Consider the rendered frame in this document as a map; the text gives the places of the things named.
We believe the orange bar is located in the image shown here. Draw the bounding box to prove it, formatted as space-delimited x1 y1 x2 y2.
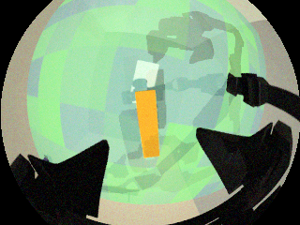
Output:
135 90 160 158

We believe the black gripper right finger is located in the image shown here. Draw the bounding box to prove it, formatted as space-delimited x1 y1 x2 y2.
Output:
196 123 273 195

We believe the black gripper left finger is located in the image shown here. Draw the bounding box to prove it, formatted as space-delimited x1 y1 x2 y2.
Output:
27 140 110 218

